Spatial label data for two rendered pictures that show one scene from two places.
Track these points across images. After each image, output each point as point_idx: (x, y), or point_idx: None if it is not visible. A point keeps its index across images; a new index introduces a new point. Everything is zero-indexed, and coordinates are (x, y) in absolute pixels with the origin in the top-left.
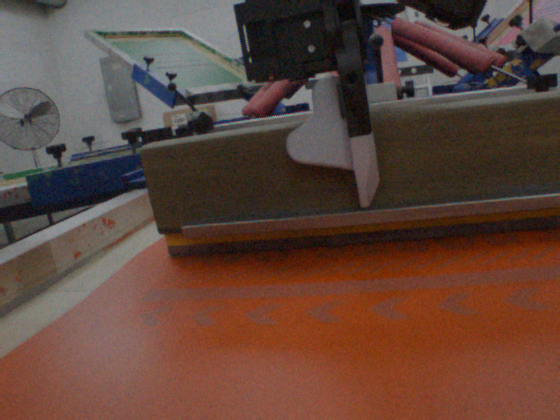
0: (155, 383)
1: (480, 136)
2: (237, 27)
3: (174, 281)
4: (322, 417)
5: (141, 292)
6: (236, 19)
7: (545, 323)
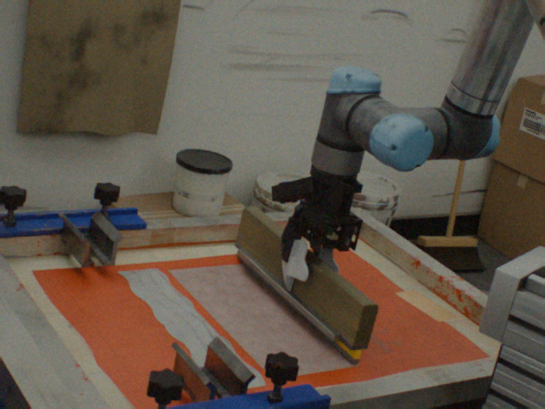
0: (414, 326)
1: None
2: (360, 229)
3: (374, 350)
4: (392, 302)
5: (390, 355)
6: (361, 226)
7: None
